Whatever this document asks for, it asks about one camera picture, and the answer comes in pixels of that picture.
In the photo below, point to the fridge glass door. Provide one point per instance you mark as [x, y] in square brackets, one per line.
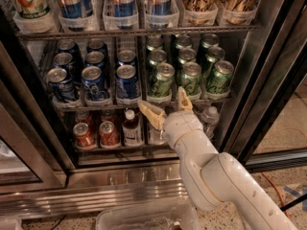
[286, 75]

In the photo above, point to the middle left blue can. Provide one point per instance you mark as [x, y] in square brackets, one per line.
[67, 62]

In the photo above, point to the left water bottle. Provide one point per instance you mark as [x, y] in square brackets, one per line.
[156, 136]

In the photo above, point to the left red bull can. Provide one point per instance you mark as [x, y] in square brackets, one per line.
[73, 9]

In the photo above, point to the back right red can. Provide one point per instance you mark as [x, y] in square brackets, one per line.
[108, 115]

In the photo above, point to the right water bottle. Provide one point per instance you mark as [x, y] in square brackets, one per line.
[210, 118]

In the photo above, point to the green can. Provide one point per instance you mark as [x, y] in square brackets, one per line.
[207, 41]
[213, 55]
[154, 58]
[220, 77]
[154, 42]
[190, 77]
[161, 81]
[185, 55]
[183, 41]

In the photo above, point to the middle right blue can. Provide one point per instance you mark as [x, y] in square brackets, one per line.
[127, 57]

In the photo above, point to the front left red can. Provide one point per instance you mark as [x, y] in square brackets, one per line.
[83, 136]

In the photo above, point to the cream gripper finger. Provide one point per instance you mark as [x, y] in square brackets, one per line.
[155, 115]
[184, 103]

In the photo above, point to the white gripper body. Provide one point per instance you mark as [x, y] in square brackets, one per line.
[181, 125]

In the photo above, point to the blue can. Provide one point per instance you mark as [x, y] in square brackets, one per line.
[127, 82]
[96, 44]
[127, 57]
[62, 85]
[94, 83]
[67, 62]
[95, 58]
[71, 47]

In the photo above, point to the stainless steel fridge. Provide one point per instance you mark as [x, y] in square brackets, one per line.
[57, 179]

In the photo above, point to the water bottle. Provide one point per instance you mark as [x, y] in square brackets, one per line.
[156, 136]
[210, 118]

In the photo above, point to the brown drink bottle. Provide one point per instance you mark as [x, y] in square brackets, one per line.
[132, 130]

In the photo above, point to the back left blue can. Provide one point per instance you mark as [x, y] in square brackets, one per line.
[71, 47]

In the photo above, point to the front right blue can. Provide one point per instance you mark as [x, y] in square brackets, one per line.
[127, 82]

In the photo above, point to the front left blue can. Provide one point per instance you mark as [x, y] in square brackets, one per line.
[62, 85]

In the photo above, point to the clear plastic bin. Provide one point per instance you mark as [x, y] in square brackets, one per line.
[160, 214]

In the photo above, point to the front middle blue can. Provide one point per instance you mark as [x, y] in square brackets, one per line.
[94, 83]

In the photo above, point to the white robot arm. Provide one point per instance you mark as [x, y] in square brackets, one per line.
[209, 177]

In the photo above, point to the front right red can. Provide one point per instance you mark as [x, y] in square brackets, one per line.
[109, 137]

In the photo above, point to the middle centre blue can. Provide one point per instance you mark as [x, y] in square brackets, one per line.
[95, 58]

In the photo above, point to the white tall can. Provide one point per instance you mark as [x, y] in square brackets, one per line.
[31, 9]

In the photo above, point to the black tripod leg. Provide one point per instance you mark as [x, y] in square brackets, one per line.
[293, 203]

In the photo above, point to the back left red can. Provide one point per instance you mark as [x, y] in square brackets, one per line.
[84, 116]

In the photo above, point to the back centre blue can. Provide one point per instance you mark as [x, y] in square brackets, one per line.
[96, 44]

